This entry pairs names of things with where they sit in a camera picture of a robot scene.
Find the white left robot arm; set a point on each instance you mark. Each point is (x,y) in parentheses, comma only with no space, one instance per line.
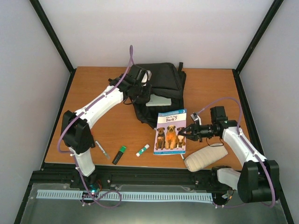
(76,126)

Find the black frame post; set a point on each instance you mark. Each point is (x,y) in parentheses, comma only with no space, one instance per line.
(52,34)
(259,33)

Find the black student backpack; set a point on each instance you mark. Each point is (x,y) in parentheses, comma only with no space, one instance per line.
(166,81)

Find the right black frame post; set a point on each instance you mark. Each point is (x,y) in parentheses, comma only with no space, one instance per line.
(259,33)

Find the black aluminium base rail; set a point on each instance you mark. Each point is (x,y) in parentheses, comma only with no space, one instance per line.
(107,176)

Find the left black frame post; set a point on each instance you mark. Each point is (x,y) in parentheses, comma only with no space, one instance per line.
(52,34)

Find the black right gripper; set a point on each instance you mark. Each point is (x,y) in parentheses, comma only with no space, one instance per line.
(195,133)

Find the dog picture book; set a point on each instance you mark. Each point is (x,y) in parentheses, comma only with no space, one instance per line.
(168,141)

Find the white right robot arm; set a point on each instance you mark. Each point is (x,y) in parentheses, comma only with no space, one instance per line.
(258,181)

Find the silver pen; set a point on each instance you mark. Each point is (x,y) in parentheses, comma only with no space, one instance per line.
(102,150)

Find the green highlighter marker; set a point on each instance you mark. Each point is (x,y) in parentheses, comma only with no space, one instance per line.
(119,155)

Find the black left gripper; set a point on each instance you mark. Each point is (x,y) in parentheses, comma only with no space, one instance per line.
(147,94)

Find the beige pencil case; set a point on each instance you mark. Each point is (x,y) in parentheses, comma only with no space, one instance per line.
(205,157)

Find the white glue stick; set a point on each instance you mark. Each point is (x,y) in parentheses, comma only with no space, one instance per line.
(142,150)

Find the grey Gatsby book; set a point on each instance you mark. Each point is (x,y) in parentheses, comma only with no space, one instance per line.
(158,101)

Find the light blue cable duct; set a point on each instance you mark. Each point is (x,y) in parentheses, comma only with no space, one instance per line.
(127,196)

